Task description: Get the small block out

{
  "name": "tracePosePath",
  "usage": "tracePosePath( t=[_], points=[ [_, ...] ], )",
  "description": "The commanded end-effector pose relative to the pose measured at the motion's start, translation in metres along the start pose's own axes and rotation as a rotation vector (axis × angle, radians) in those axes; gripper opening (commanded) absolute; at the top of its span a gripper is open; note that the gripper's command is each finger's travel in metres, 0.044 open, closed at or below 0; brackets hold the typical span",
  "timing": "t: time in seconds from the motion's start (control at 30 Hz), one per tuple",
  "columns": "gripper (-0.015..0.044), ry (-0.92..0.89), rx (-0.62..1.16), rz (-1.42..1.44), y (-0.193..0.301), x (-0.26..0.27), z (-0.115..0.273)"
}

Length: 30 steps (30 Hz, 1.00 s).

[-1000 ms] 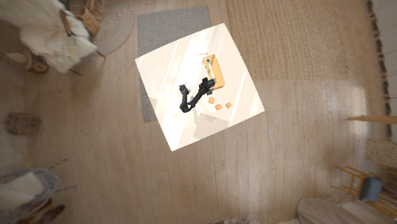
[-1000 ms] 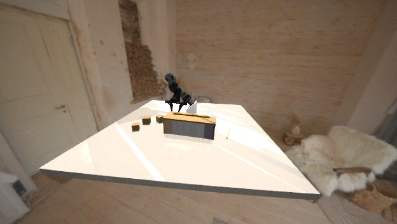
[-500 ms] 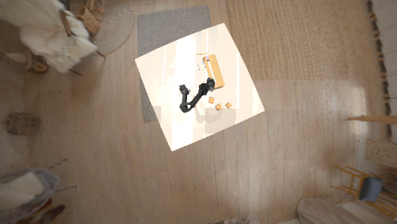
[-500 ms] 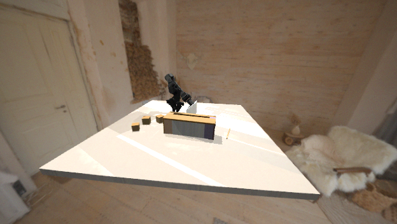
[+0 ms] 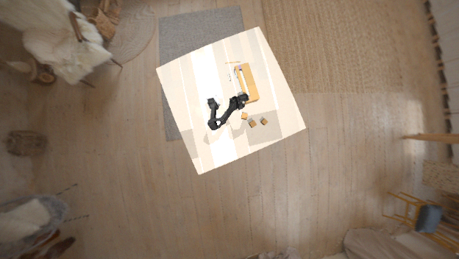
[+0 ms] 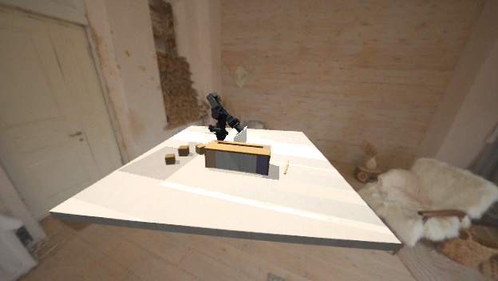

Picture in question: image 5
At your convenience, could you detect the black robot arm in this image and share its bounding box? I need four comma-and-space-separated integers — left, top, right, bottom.
207, 93, 248, 131

